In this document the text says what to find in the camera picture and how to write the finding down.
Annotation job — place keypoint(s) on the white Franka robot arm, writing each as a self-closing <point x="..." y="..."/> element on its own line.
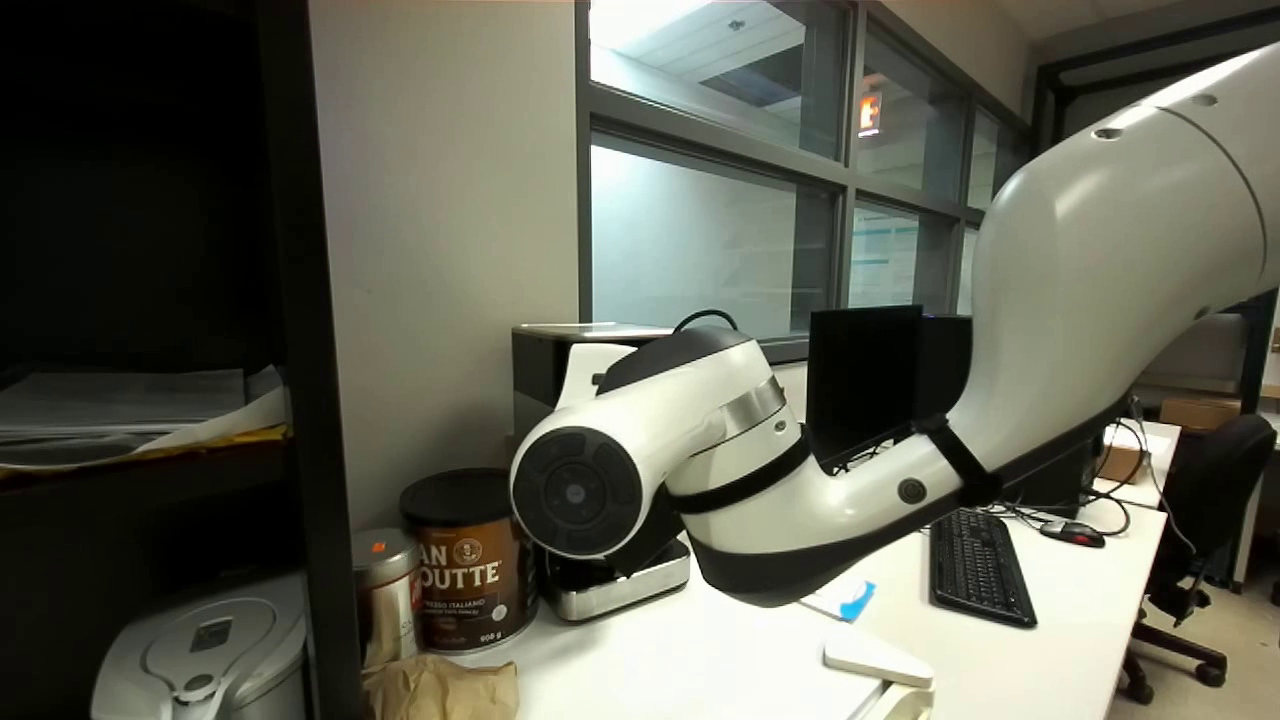
<point x="1104" y="292"/>

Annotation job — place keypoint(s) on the black silver coffee maker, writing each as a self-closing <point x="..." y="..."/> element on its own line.
<point x="534" y="381"/>

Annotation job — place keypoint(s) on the large framed window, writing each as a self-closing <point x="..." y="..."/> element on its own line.
<point x="693" y="240"/>

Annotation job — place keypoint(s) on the black computer monitor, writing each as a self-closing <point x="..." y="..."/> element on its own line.
<point x="866" y="381"/>

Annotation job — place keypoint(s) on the brown coffee can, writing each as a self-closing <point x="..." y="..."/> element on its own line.
<point x="471" y="565"/>

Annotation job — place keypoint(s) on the white mini fridge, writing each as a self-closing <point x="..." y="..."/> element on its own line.
<point x="693" y="664"/>

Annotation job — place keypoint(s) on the blue white paper sheet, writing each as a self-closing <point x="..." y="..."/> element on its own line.
<point x="845" y="602"/>

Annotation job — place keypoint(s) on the black shelving unit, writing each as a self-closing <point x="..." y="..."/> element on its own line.
<point x="321" y="267"/>

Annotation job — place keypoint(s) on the small silver tin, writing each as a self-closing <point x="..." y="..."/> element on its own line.
<point x="384" y="602"/>

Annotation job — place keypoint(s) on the black computer keyboard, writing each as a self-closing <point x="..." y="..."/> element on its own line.
<point x="981" y="565"/>

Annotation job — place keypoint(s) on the black computer mouse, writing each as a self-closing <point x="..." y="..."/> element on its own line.
<point x="1078" y="537"/>

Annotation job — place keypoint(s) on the dark metal storage rack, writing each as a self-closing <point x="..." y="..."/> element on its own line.
<point x="1046" y="105"/>

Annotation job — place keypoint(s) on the white paper stack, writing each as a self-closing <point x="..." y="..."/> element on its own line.
<point x="122" y="414"/>

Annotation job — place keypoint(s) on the white rice cooker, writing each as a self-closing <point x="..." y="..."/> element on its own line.
<point x="201" y="655"/>

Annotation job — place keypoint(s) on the black office chair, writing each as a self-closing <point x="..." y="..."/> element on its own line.
<point x="1223" y="505"/>

